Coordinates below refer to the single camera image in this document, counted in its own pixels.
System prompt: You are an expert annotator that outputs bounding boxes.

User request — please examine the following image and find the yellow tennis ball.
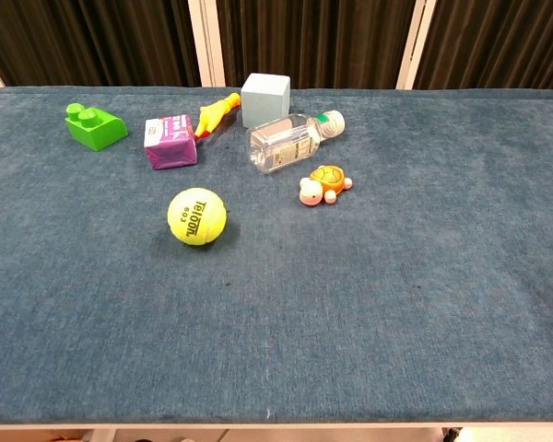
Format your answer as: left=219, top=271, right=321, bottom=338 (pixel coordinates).
left=167, top=187, right=229, bottom=247

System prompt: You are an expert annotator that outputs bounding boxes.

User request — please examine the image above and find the orange toy turtle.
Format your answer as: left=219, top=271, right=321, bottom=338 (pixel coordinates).
left=299, top=165, right=354, bottom=208

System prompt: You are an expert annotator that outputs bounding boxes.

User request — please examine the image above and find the green toy building block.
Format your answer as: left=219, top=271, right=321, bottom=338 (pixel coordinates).
left=65, top=102, right=130, bottom=153

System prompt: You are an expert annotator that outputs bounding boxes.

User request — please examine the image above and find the purple milk carton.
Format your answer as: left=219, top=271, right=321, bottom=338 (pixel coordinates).
left=143, top=114, right=198, bottom=171

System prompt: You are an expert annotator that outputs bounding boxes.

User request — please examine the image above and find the clear plastic bottle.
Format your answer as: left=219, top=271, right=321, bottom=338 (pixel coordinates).
left=245, top=109, right=347, bottom=176

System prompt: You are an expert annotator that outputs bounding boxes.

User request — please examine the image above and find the dark curtain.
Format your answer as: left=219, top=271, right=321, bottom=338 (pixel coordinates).
left=0, top=0, right=553, bottom=91

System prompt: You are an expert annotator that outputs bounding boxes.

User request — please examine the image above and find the blue table cloth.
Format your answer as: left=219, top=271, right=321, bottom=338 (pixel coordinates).
left=0, top=86, right=553, bottom=425

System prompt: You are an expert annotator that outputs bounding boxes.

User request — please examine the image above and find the yellow rubber chicken toy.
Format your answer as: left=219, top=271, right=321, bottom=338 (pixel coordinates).
left=194, top=92, right=242, bottom=140

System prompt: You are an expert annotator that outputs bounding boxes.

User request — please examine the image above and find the light blue cube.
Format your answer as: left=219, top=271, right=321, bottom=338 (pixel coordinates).
left=240, top=72, right=291, bottom=129

